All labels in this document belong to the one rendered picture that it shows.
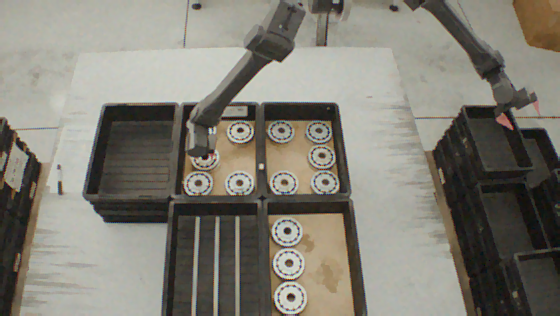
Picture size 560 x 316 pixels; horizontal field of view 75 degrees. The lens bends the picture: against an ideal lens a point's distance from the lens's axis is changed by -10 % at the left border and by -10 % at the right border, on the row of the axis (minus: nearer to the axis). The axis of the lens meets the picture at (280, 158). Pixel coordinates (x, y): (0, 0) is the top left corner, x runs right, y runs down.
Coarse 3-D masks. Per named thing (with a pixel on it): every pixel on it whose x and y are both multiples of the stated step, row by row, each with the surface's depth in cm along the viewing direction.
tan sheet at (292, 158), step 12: (300, 132) 158; (300, 144) 155; (276, 156) 152; (288, 156) 152; (300, 156) 152; (276, 168) 149; (288, 168) 149; (300, 168) 150; (336, 168) 151; (300, 180) 147; (300, 192) 145
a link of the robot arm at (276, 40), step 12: (276, 0) 92; (288, 0) 93; (276, 12) 91; (288, 12) 93; (300, 12) 94; (264, 24) 95; (276, 24) 93; (288, 24) 94; (300, 24) 95; (264, 36) 93; (276, 36) 95; (288, 36) 95; (264, 48) 97; (276, 48) 96; (288, 48) 97
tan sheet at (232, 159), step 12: (216, 144) 153; (228, 144) 153; (252, 144) 154; (228, 156) 150; (240, 156) 151; (252, 156) 151; (192, 168) 147; (228, 168) 148; (240, 168) 148; (252, 168) 148; (216, 180) 145; (216, 192) 142
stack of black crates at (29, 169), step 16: (0, 128) 178; (0, 144) 176; (16, 144) 192; (0, 160) 176; (32, 160) 207; (0, 176) 176; (32, 176) 208; (0, 192) 175; (16, 192) 190; (32, 192) 206; (16, 208) 190
